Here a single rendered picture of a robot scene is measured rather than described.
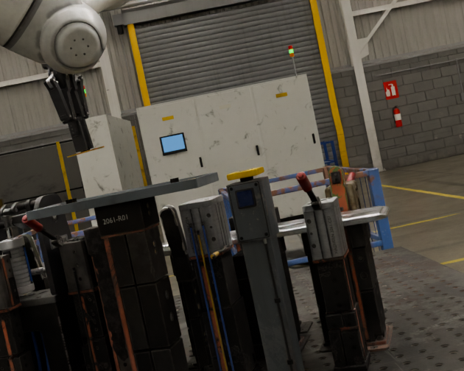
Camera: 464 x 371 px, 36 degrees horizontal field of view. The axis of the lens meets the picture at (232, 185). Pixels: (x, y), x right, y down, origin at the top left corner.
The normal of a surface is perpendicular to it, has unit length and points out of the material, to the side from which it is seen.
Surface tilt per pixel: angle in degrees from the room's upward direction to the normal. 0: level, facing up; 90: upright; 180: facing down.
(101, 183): 90
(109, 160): 90
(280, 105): 90
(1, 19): 133
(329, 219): 90
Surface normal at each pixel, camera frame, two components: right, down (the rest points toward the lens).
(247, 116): 0.07, 0.04
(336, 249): -0.27, 0.11
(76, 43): 0.45, 0.41
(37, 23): 0.21, 0.35
